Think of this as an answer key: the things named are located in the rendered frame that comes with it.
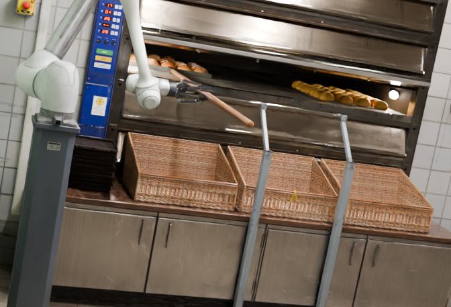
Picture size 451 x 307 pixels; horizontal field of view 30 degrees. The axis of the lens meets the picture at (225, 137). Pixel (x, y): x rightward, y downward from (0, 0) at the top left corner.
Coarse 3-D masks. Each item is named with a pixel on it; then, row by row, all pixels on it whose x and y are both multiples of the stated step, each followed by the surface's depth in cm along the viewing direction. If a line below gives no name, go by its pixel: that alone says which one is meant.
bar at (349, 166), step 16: (224, 96) 451; (304, 112) 464; (320, 112) 466; (352, 176) 454; (256, 192) 443; (256, 208) 444; (336, 208) 460; (256, 224) 445; (336, 224) 457; (336, 240) 459; (240, 272) 451; (240, 288) 450; (320, 288) 466; (240, 304) 452; (320, 304) 465
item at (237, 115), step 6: (174, 72) 503; (180, 78) 486; (186, 78) 475; (192, 84) 457; (198, 90) 441; (204, 96) 430; (210, 96) 418; (216, 102) 404; (222, 102) 398; (222, 108) 394; (228, 108) 385; (234, 114) 373; (240, 114) 368; (240, 120) 364; (246, 120) 357; (252, 126) 354
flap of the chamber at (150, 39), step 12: (144, 36) 456; (180, 48) 480; (192, 48) 471; (204, 48) 465; (216, 48) 467; (252, 60) 492; (264, 60) 483; (276, 60) 477; (288, 60) 479; (324, 72) 502; (336, 72) 493; (348, 72) 490; (360, 72) 492; (396, 84) 517; (408, 84) 507; (420, 84) 504
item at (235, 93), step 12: (204, 84) 489; (240, 96) 492; (252, 96) 494; (264, 96) 496; (276, 96) 498; (324, 108) 507; (336, 108) 509; (348, 108) 511; (360, 108) 518; (396, 120) 521; (408, 120) 523
